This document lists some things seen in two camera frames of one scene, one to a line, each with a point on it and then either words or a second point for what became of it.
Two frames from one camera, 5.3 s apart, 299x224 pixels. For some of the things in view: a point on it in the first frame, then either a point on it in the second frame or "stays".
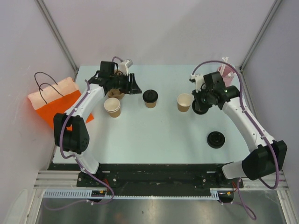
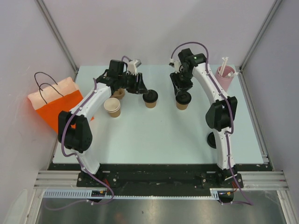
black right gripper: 198,105 -> 178,85
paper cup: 112,105 stays
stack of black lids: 216,139 stays
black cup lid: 195,109 -> 183,98
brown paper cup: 151,105 stays
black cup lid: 150,96 stays
